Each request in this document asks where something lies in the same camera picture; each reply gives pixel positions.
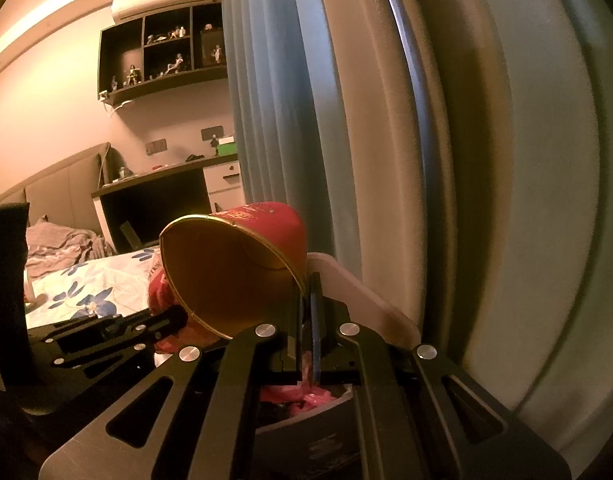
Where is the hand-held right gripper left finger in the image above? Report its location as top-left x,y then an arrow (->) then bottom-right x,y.
39,272 -> 311,480

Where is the blue curtain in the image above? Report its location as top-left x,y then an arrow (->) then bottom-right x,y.
220,0 -> 363,281

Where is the dark desk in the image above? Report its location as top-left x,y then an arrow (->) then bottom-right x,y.
90,152 -> 238,256

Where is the row of figurines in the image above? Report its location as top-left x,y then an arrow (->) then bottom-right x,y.
109,22 -> 224,91

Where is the blue floral blanket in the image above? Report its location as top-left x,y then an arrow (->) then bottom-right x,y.
24,249 -> 162,331

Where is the beige bed headboard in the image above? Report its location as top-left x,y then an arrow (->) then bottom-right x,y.
0,142 -> 113,231

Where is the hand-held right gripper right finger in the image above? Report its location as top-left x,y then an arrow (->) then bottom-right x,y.
309,272 -> 572,480

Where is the white cable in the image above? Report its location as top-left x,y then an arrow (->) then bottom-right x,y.
100,91 -> 137,117

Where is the red paper cup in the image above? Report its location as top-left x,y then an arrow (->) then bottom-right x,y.
159,201 -> 308,341

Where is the white drawer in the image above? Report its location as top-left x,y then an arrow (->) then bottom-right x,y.
204,160 -> 244,212

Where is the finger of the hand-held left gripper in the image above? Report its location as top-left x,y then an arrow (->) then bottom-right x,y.
29,305 -> 190,378

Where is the pink wrapper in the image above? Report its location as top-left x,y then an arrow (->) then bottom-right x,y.
260,379 -> 347,416

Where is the dark wall shelf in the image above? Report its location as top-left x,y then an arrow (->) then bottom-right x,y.
97,2 -> 230,107

